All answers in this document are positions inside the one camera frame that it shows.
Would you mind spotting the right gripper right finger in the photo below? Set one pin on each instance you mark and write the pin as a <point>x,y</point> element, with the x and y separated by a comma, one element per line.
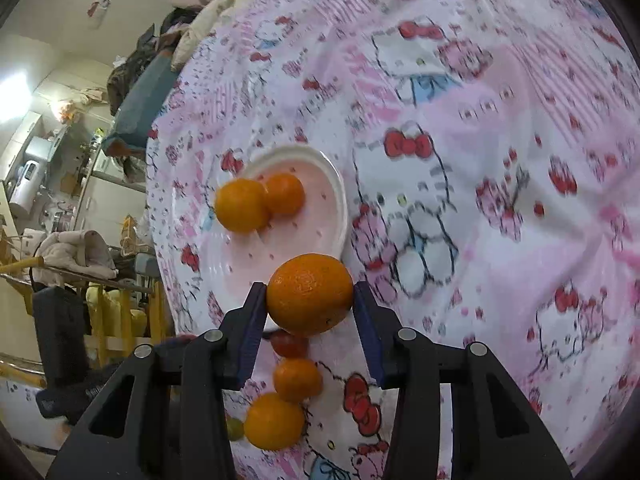
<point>496,434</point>

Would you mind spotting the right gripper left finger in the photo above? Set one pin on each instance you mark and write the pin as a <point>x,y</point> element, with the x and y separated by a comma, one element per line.
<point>161,414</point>

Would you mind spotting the medium orange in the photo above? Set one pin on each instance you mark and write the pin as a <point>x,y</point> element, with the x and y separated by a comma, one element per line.
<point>273,424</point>

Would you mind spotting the small orange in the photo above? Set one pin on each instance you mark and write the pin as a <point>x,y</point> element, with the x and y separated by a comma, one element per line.
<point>297,380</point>
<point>285,195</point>

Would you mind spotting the red cherry tomato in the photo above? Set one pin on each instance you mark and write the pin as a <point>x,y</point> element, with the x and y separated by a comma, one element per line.
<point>289,346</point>

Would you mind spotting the large orange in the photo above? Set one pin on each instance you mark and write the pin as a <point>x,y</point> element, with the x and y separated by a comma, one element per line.
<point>240,206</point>

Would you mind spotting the left hand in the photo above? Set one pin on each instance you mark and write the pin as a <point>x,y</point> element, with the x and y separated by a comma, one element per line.
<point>179,341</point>

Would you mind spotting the green grape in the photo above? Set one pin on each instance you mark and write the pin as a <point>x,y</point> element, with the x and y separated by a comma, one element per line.
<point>235,429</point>

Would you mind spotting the teal pillow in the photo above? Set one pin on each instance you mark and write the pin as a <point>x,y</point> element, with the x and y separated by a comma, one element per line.
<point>134,119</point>

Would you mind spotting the pink white bowl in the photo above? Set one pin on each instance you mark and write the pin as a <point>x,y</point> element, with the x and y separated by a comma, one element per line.
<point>231,262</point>

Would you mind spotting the pink cartoon bedsheet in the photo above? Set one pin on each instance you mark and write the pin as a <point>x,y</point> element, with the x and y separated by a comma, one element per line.
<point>490,151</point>

